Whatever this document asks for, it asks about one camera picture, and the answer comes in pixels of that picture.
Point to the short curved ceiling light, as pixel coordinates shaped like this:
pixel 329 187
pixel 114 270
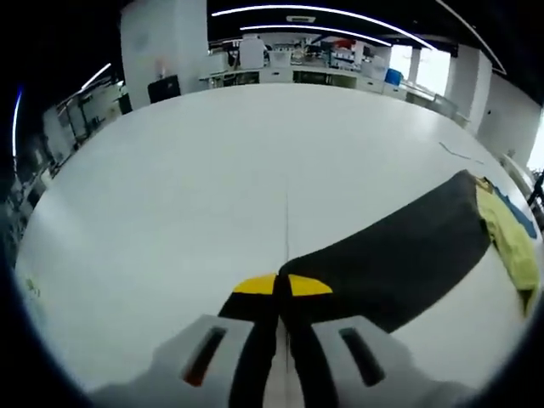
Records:
pixel 314 29

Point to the tall white cabinet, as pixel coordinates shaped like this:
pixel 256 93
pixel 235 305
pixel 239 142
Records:
pixel 251 53

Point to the ceiling air vent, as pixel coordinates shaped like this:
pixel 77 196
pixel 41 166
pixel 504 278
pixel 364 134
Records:
pixel 301 18

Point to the yellow grey blue garment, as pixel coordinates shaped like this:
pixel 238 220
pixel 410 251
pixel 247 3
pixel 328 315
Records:
pixel 404 251

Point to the blue storage bin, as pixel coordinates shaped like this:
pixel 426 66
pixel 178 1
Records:
pixel 394 76

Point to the long curved ceiling light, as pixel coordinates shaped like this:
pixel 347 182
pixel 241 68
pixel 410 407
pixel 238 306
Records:
pixel 323 15

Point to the black chair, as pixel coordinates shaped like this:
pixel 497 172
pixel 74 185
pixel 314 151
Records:
pixel 163 89

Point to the straight diagonal ceiling light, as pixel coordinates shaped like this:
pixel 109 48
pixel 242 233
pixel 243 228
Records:
pixel 476 32

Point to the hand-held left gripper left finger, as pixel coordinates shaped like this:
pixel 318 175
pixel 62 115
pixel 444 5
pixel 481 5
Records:
pixel 251 340

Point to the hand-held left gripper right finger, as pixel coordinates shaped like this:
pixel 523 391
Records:
pixel 310 353

